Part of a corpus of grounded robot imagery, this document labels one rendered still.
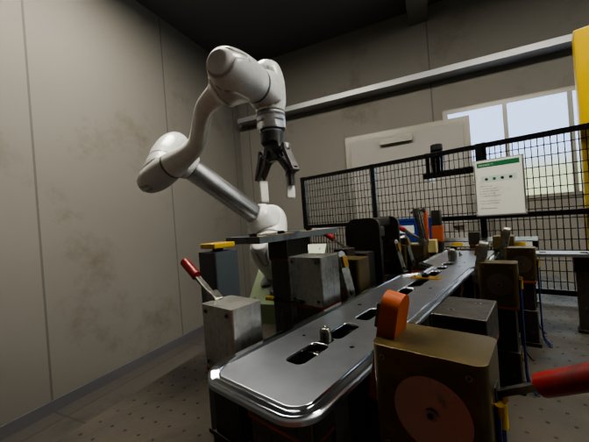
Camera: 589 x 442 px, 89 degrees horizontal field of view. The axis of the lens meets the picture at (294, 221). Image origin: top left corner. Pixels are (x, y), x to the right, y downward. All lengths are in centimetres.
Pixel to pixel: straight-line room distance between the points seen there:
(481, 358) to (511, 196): 163
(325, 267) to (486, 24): 372
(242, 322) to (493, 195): 164
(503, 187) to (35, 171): 296
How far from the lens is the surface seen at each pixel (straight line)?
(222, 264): 73
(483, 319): 55
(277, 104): 96
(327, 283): 72
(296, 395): 40
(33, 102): 291
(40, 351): 282
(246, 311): 55
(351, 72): 416
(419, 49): 410
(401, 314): 38
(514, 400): 105
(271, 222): 151
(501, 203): 194
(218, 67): 83
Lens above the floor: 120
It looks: level
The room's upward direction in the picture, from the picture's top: 4 degrees counter-clockwise
